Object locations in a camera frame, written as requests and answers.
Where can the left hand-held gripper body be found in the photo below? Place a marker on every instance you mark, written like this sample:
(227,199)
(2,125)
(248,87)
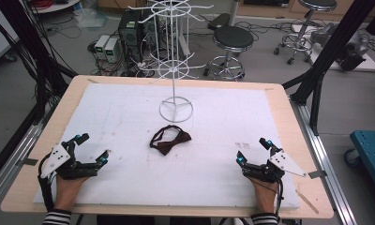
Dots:
(56,157)

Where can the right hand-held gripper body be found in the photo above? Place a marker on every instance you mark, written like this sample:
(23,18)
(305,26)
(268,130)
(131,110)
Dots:
(282,162)

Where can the dark brown bow tie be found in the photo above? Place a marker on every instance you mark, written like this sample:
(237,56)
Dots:
(173,143)

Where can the person's left hand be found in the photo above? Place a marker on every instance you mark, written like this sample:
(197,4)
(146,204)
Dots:
(67,190)

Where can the person's right hand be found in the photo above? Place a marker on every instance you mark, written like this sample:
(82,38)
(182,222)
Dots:
(266,195)

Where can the beige tape strip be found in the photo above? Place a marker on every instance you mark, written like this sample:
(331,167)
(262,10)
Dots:
(307,201)

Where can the person's left striped sleeve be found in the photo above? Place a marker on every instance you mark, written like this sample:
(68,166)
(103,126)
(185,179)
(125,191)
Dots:
(57,217)

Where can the person's striped sleeve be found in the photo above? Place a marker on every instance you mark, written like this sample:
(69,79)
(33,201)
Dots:
(57,217)
(264,219)

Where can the person's right striped sleeve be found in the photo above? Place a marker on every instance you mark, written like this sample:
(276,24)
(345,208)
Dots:
(264,219)

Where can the white foam mat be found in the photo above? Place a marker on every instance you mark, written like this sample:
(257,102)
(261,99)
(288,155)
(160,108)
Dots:
(182,181)

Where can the person's dark legs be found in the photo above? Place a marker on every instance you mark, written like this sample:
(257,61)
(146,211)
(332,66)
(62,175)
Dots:
(151,220)

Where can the blue cart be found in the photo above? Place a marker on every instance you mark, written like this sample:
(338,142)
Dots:
(371,156)

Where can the white power supply unit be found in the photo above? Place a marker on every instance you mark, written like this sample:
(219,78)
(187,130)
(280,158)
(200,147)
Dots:
(100,45)
(111,49)

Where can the black round stool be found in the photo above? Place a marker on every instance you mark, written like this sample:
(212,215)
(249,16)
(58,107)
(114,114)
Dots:
(233,39)
(317,3)

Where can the black computer tower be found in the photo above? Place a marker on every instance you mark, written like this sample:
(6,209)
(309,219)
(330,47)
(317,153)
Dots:
(130,34)

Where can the clear plastic bag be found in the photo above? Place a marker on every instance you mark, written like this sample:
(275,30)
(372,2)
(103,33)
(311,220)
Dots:
(91,17)

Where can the grey machine on white board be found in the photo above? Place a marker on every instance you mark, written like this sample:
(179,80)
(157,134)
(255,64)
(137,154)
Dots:
(354,47)

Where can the black flat pad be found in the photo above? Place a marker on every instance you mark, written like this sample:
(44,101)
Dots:
(219,21)

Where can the round white table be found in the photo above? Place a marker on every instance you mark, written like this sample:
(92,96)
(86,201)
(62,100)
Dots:
(56,7)

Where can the aluminium rail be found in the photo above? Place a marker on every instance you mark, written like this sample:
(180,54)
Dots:
(326,162)
(10,168)

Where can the black metal frame post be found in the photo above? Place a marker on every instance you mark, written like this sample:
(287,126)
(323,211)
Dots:
(23,37)
(335,43)

